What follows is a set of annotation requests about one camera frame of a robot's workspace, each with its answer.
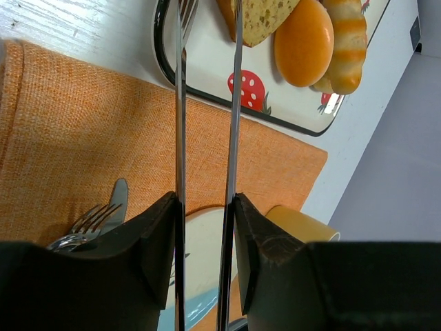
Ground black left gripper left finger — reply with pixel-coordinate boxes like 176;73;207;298
1;192;176;330

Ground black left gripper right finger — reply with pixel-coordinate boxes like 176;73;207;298
234;194;440;330

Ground speckled toast bread slice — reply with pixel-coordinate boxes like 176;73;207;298
216;0;300;48

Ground striped croissant bread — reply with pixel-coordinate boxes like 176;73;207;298
322;1;367;94

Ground yellow mug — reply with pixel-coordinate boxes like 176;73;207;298
265;205;340;243

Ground silver fork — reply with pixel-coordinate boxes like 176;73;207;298
68;204;114;240

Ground silver table knife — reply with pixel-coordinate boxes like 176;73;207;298
100;179;129;234

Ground silver spoon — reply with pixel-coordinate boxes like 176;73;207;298
47;234;88;252

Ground white and blue plate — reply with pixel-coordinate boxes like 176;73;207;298
170;205;242;330

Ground orange cloth placemat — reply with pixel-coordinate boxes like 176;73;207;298
1;39;328;245

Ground orange oval bun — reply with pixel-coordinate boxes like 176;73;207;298
274;0;334;88

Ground black corner label right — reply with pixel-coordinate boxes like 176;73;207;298
409;16;422;53

